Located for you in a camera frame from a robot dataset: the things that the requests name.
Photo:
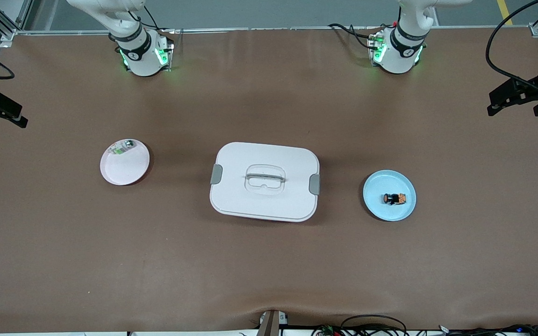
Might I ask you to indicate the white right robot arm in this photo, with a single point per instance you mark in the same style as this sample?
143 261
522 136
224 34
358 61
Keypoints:
143 60

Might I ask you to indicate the grey box latch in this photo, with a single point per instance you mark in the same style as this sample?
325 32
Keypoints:
315 184
216 174

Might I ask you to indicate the white lidded storage box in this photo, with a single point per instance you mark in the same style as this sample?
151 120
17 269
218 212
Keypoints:
250 205

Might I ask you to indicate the pink round plate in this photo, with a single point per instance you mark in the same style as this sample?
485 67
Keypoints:
124 170

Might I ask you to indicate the light blue round plate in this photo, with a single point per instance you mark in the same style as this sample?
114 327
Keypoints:
389 212

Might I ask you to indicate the green push button switch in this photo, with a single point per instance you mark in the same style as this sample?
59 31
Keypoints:
122 149

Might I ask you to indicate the camera mount post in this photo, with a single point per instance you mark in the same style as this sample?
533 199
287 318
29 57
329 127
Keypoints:
271 324

